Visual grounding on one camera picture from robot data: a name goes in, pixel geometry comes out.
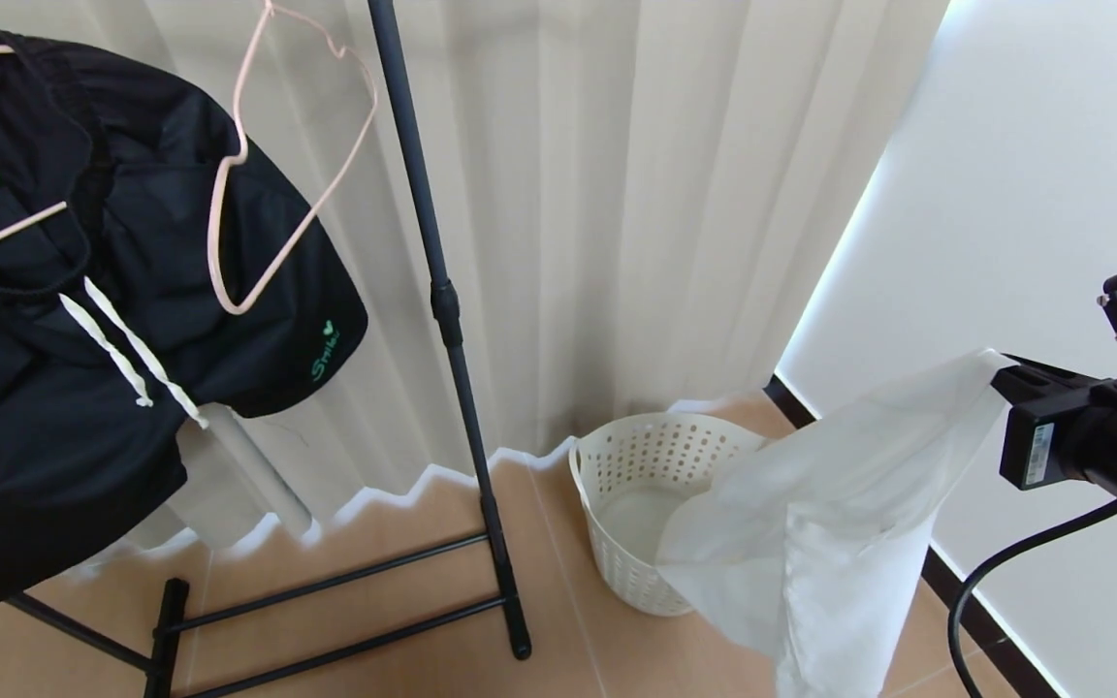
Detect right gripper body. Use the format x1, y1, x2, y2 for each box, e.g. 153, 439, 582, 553
998, 364, 1117, 492

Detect white garment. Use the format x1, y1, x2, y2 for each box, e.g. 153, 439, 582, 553
655, 349, 1017, 698

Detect pink clothes hanger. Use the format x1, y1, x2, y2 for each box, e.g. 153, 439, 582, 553
0, 44, 70, 265
207, 0, 380, 316

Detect black shorts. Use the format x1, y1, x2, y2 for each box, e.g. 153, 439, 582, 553
0, 24, 370, 612

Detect white laundry basket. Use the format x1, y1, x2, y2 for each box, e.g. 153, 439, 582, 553
568, 412, 773, 619

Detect black clothes rack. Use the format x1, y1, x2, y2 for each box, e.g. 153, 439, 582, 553
6, 0, 532, 698

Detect beige curtain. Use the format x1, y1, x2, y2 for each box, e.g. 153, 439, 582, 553
0, 0, 952, 583

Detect black cable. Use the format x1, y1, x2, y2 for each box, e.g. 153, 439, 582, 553
946, 490, 1117, 698

